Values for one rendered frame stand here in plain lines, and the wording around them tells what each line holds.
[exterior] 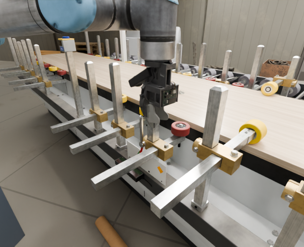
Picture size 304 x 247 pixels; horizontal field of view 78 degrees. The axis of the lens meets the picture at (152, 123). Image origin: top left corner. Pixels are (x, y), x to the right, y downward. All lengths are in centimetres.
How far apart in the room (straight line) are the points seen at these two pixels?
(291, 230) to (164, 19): 57
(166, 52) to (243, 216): 69
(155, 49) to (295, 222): 51
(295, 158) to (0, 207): 149
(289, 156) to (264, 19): 542
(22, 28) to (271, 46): 590
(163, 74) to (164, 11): 14
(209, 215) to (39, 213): 138
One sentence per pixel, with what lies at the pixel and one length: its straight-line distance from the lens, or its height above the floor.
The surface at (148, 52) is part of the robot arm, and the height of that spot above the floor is 123.
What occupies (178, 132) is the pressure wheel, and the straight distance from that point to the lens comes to 78.
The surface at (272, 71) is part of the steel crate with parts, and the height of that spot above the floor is 38.
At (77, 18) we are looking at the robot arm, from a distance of 40.
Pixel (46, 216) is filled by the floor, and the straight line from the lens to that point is 178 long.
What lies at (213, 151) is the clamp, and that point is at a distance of 56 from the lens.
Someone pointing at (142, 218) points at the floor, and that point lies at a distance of 158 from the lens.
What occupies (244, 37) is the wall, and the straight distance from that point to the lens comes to 600.
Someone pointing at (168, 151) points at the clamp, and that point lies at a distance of 73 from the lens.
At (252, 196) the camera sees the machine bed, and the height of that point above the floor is 68.
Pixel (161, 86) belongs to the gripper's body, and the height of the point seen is 114.
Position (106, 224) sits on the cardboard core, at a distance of 149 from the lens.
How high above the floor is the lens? 128
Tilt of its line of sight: 27 degrees down
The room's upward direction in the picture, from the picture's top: straight up
